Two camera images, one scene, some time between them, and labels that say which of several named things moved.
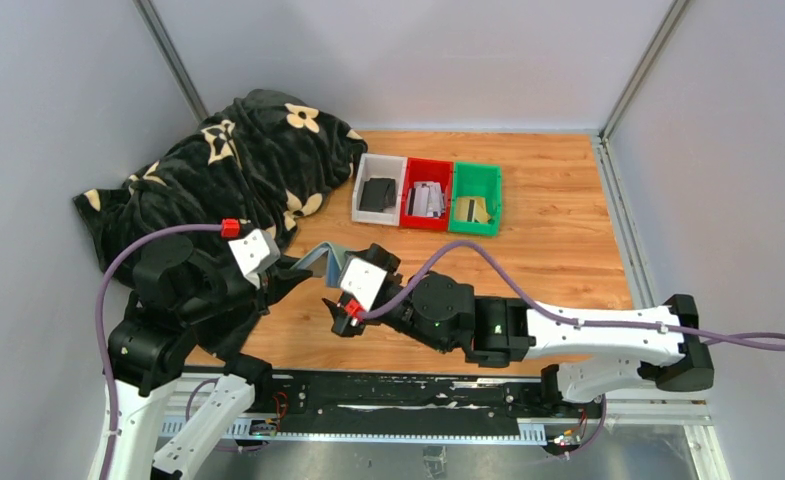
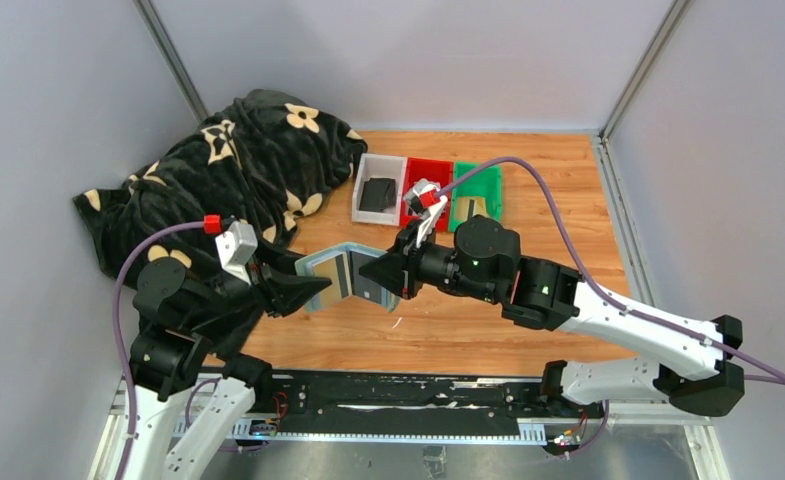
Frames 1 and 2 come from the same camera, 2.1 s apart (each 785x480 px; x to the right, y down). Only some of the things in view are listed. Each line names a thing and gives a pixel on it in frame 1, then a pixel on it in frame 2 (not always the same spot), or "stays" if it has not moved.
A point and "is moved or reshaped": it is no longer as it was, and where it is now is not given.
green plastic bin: [477, 180] stays
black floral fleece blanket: [264, 162] stays
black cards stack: [378, 194] stays
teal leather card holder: [323, 261] is moved or reshaped
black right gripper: [344, 324] -> [398, 270]
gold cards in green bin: [472, 209] stays
